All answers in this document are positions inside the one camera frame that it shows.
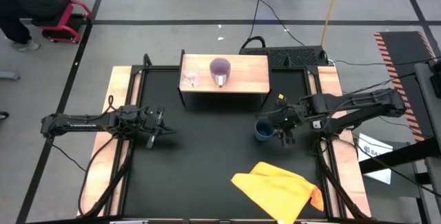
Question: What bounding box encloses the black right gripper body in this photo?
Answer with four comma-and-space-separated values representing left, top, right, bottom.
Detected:
256, 94, 305, 139

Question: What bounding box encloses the orange cloth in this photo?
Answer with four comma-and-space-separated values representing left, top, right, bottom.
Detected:
230, 161, 325, 224

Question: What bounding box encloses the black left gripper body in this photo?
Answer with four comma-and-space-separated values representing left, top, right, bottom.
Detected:
136, 105, 166, 150

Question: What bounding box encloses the grey flat object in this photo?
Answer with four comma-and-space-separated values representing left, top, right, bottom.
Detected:
0, 70, 21, 81

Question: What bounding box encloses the white paper sign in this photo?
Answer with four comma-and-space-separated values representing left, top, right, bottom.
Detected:
356, 132, 394, 185

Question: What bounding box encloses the black computer box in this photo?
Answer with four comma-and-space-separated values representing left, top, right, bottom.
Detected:
238, 45, 329, 69

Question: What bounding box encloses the yellow cable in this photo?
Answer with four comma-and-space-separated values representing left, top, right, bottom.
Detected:
320, 0, 344, 48

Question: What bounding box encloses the purple and white mug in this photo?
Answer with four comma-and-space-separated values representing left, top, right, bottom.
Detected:
209, 57, 232, 88

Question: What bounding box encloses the wooden shelf with black frame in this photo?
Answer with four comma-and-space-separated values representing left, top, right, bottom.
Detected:
176, 48, 272, 108

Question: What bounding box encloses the dark blue plastic cup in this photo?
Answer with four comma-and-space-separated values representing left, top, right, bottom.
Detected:
254, 118, 277, 142

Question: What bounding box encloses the black power cable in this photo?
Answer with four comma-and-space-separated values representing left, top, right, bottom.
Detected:
240, 0, 266, 49

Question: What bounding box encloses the wooden table side board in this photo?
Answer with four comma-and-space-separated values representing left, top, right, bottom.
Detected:
78, 65, 143, 217
311, 65, 372, 218

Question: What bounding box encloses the black metal beam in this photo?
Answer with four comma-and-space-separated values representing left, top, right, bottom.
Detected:
358, 136, 441, 176

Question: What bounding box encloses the red rolling stool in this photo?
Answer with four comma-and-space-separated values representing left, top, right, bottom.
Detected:
30, 0, 93, 44

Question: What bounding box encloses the black aluminium table frame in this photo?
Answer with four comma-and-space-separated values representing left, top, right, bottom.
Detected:
76, 53, 372, 224

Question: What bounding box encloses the black hazard striped floor mat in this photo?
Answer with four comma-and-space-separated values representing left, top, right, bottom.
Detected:
373, 30, 440, 143

